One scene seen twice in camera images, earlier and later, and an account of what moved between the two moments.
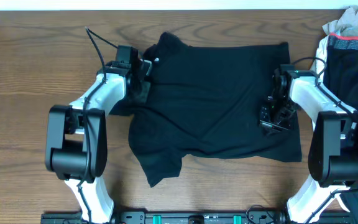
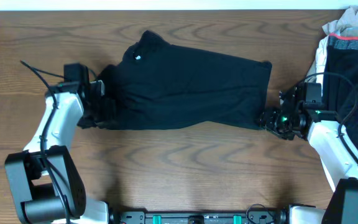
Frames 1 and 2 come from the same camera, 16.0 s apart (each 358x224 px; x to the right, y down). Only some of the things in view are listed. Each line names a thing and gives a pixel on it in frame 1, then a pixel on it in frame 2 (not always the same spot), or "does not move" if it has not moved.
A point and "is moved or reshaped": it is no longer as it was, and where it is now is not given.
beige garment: x=348 y=24 does not move
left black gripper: x=140 y=82 to x=105 y=111
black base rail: x=193 y=217 does not move
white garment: x=321 y=53 does not move
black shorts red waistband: x=350 y=80 does not move
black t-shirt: x=206 y=101 is moved or reshaped
